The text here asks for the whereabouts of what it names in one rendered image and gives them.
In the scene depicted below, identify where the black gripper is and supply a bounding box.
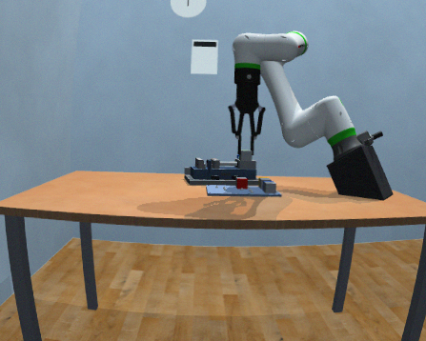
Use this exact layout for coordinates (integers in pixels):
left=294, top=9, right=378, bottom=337
left=228, top=84, right=266, bottom=155

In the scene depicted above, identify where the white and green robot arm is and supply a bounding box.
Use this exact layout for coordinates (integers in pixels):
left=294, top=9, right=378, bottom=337
left=233, top=31, right=383, bottom=161

